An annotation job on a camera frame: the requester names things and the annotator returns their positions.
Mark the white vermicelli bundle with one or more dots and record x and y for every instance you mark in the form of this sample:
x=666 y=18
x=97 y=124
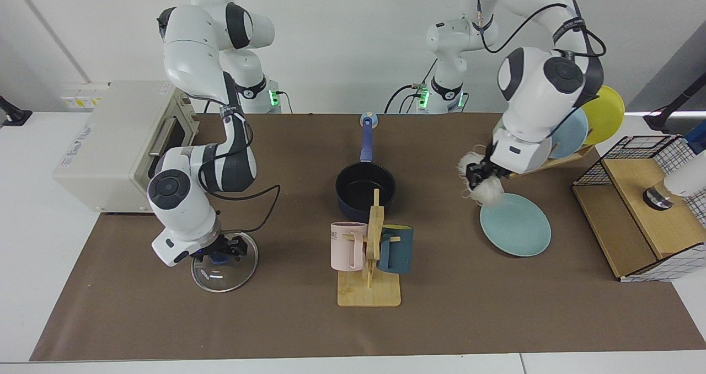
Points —
x=488 y=194

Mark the glass lid with blue knob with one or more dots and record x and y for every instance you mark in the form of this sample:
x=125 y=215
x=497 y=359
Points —
x=226 y=277

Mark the teal plate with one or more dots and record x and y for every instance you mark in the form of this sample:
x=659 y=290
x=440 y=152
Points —
x=515 y=225

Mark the wooden plate rack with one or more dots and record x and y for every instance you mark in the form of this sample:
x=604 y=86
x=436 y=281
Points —
x=568 y=157

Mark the light blue plate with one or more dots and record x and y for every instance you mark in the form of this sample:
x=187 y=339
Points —
x=571 y=137

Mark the yellow plate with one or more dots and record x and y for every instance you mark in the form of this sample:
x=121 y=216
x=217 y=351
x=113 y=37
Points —
x=606 y=115

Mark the dark teal cup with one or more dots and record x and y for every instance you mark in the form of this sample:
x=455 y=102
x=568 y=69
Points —
x=400 y=255

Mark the pink cup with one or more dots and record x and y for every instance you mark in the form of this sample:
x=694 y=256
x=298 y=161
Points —
x=345 y=250

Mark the small blue round thing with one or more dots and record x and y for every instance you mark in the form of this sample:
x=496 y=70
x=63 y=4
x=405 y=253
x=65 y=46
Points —
x=368 y=122

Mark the brown table cloth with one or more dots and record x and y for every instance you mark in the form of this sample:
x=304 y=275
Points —
x=441 y=308

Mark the wooden cup stand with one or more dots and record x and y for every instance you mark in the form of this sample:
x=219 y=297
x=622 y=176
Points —
x=369 y=294

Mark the pale toaster oven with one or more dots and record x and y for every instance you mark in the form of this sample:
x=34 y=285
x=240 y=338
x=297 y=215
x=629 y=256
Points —
x=105 y=142

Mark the black stand foot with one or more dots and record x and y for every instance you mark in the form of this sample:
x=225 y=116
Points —
x=16 y=117
x=659 y=121

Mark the white cylinder with silver end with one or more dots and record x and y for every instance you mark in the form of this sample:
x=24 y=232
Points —
x=686 y=180

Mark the blue object beside basket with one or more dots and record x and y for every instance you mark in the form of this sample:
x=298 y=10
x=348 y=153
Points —
x=698 y=138

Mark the white wall socket strip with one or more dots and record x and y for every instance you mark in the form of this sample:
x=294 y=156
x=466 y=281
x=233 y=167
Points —
x=83 y=99

